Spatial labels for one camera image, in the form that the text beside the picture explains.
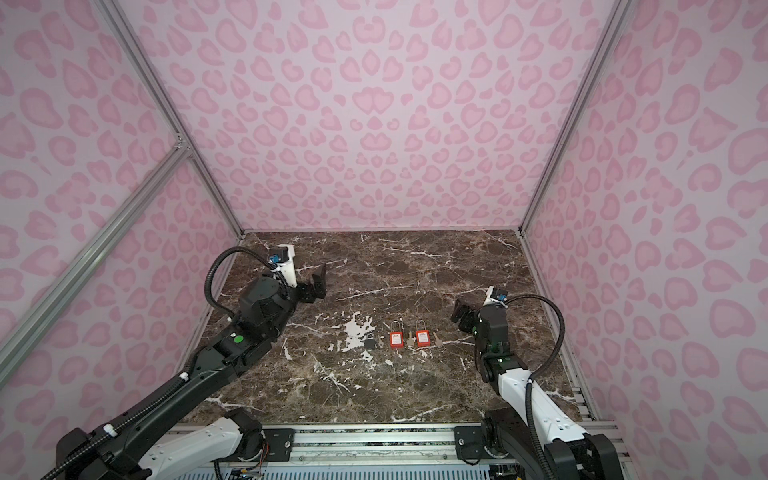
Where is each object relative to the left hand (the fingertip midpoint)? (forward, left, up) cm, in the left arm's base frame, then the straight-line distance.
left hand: (308, 259), depth 72 cm
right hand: (-2, -42, -18) cm, 46 cm away
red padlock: (-7, -29, -29) cm, 42 cm away
